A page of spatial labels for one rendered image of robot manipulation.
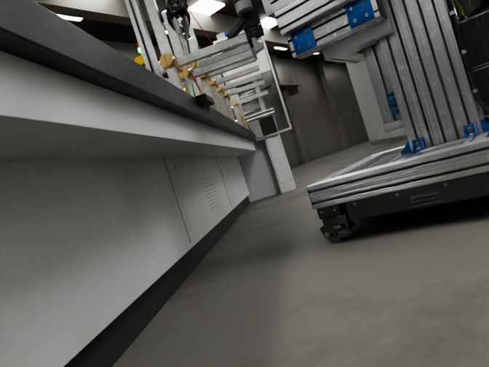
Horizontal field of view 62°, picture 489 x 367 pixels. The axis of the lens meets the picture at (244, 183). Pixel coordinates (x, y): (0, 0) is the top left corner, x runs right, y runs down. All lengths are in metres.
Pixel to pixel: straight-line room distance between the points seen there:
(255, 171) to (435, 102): 3.05
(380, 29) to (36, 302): 1.40
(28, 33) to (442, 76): 1.37
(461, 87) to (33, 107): 1.39
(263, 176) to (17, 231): 3.76
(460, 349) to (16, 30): 0.78
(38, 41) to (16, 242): 0.38
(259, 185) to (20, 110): 3.96
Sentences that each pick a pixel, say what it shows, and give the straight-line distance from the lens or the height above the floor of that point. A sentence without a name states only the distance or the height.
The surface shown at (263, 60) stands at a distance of 4.44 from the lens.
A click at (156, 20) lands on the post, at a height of 1.00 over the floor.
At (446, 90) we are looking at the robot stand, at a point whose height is 0.41.
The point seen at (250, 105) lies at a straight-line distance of 4.37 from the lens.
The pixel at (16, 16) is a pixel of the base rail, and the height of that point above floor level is 0.65.
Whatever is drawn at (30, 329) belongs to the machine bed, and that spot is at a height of 0.20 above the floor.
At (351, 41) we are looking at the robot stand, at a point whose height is 0.71.
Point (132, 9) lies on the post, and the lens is 1.44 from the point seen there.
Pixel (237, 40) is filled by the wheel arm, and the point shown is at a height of 0.84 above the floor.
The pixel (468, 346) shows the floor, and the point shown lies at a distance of 0.75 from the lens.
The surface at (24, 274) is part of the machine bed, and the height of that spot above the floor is 0.30.
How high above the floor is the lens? 0.36
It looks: 2 degrees down
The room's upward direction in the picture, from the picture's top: 18 degrees counter-clockwise
